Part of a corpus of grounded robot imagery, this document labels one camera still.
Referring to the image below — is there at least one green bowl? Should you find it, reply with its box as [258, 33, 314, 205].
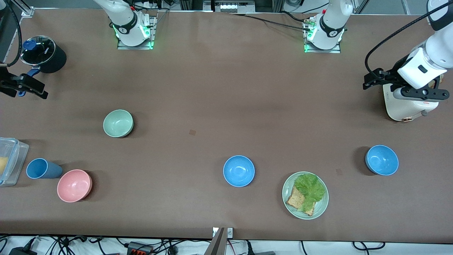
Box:
[103, 109, 134, 138]

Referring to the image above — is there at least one grey control box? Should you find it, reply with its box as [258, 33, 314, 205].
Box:
[203, 0, 255, 14]

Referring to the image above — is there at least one blue cup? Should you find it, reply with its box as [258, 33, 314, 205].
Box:
[26, 158, 63, 180]

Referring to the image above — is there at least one aluminium frame post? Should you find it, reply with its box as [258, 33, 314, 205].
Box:
[19, 0, 35, 17]

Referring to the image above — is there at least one black pot blue handle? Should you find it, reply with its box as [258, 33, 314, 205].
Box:
[18, 35, 67, 97]

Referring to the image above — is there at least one cream white toaster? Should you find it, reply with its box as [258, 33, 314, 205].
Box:
[383, 71, 441, 123]

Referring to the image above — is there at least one green plate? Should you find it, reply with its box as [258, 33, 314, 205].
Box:
[282, 171, 329, 220]

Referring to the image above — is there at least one pink bowl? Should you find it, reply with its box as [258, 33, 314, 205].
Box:
[57, 169, 93, 203]

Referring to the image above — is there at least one glass lid blue knob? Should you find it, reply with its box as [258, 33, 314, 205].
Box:
[20, 35, 56, 66]

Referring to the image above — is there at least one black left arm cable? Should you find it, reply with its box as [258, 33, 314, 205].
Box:
[365, 6, 453, 73]

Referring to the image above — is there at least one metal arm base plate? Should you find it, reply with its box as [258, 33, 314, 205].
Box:
[117, 15, 157, 50]
[303, 16, 342, 53]

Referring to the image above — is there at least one black orange power adapter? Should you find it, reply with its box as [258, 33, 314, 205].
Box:
[127, 242, 153, 255]

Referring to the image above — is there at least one clear plastic container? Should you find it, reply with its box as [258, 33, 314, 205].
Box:
[0, 137, 29, 187]

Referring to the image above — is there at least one brown bread slice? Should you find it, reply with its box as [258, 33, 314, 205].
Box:
[286, 186, 315, 216]

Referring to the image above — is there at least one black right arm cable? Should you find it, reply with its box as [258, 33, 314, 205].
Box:
[6, 0, 22, 68]

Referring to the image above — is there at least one blue bowl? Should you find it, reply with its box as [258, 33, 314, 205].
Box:
[365, 145, 399, 176]
[223, 155, 255, 187]

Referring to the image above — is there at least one long black table cable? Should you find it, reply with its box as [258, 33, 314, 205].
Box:
[229, 12, 314, 32]

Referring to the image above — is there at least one green lettuce leaf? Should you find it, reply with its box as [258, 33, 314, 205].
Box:
[294, 173, 326, 212]

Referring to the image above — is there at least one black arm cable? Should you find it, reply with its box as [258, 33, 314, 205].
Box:
[365, 6, 453, 73]
[6, 0, 22, 68]

